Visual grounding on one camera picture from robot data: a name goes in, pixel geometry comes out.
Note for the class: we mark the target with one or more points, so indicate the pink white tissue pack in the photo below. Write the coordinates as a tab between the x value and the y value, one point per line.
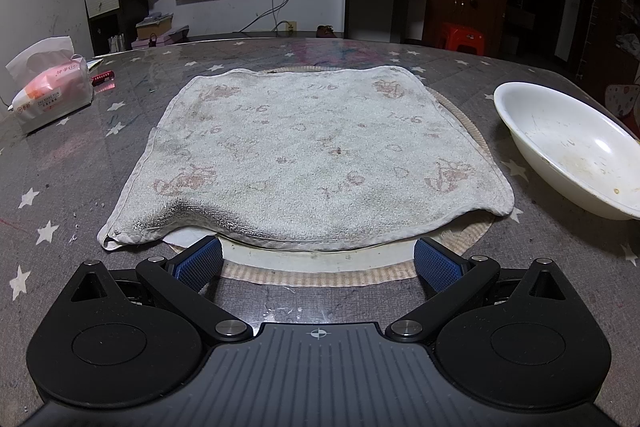
50	97

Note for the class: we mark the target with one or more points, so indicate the stack of boxes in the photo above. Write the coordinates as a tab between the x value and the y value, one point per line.
155	29

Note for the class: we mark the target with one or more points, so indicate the white bowl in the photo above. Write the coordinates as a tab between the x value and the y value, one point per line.
565	147

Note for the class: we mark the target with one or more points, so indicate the white wall socket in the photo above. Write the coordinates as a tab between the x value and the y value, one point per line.
291	26

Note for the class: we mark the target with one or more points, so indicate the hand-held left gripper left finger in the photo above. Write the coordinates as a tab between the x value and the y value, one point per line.
200	259

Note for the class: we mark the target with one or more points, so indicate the red plastic stool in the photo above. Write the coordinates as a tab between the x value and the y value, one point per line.
462	34

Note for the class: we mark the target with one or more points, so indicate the grey star-print tablecloth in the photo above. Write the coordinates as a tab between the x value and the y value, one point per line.
75	187

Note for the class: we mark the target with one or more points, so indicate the red printed cloth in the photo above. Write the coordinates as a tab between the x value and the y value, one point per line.
622	102

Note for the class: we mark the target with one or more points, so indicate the round beige mat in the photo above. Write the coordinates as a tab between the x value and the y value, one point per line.
450	239

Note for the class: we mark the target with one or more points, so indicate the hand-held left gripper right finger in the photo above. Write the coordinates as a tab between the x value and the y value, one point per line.
440	267

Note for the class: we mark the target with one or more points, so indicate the brown shoe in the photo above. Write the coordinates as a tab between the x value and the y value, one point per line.
326	31

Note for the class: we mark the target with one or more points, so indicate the white patterned towel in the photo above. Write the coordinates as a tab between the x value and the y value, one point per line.
310	157

